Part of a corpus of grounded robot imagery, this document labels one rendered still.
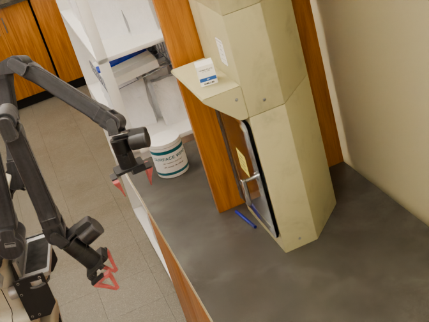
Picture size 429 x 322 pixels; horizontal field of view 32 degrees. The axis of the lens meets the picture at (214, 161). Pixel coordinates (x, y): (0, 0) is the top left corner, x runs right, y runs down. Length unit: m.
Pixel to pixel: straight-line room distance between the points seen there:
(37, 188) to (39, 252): 0.44
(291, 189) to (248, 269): 0.28
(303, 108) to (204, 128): 0.39
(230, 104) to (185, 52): 0.37
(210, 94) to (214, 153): 0.50
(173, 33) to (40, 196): 0.64
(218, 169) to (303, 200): 0.40
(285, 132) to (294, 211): 0.26
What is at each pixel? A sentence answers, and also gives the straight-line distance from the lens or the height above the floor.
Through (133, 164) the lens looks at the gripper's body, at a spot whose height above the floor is 1.21.
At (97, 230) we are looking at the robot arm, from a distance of 2.25.
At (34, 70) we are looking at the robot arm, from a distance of 2.58.
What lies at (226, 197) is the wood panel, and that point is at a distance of 2.60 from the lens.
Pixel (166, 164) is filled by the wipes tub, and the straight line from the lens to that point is 2.92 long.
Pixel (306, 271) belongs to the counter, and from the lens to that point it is 2.24.
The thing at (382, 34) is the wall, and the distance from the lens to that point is 2.19.
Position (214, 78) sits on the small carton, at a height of 1.52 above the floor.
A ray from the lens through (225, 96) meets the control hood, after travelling 2.06.
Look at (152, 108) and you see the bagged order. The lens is 3.48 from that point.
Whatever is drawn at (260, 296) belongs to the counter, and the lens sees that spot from 2.20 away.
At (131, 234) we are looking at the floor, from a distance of 4.57.
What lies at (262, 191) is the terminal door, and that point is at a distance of 2.24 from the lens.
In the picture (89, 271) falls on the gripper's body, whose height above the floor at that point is 1.07.
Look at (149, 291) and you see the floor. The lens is 4.03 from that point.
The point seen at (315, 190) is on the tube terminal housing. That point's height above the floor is 1.08.
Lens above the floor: 2.27
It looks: 27 degrees down
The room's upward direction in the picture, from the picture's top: 17 degrees counter-clockwise
